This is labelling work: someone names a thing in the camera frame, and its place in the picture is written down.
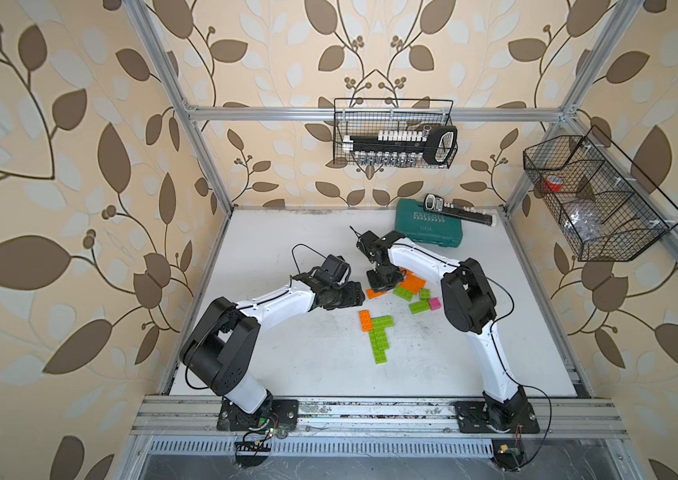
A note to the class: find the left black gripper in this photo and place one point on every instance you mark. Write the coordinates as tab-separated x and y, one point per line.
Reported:
354	295

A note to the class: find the green brick long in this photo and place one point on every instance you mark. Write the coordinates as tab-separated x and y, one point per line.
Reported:
382	339
403	293

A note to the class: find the pink small brick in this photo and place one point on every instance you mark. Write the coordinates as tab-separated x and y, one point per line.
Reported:
435	304

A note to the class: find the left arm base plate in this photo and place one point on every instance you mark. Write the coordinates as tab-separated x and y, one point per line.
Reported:
277	415

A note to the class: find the green tool case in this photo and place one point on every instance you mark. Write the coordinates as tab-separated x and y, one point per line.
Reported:
421	226

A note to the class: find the socket rail in basket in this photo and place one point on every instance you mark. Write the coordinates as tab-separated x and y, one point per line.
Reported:
431	147

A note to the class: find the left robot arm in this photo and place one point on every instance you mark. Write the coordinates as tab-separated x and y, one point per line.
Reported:
220	347

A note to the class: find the green brick lowest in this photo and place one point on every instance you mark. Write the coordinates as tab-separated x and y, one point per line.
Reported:
379	357

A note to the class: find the socket rail on case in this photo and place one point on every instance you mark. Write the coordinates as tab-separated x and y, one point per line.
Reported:
436	204

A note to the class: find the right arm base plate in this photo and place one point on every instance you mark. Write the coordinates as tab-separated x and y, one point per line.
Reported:
490	417

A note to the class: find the clear plastic bag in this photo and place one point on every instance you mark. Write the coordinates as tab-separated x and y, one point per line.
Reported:
581	221

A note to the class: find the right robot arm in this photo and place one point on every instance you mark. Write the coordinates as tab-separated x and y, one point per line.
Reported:
468	302

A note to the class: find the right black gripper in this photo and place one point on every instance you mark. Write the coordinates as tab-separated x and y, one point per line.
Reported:
377	286

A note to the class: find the red tape roll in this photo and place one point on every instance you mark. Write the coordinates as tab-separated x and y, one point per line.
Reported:
552	183

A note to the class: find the wire basket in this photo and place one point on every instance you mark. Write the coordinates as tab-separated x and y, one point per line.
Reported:
636	212
367	116

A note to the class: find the aluminium front rail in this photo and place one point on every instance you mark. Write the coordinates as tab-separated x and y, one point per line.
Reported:
371	417

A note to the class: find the back wire basket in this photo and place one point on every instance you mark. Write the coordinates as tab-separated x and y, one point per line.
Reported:
367	116

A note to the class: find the right wire basket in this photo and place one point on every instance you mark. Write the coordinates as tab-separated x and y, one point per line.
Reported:
636	212

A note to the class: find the orange brick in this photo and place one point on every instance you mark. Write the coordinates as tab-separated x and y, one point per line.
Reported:
412	283
366	321
371	294

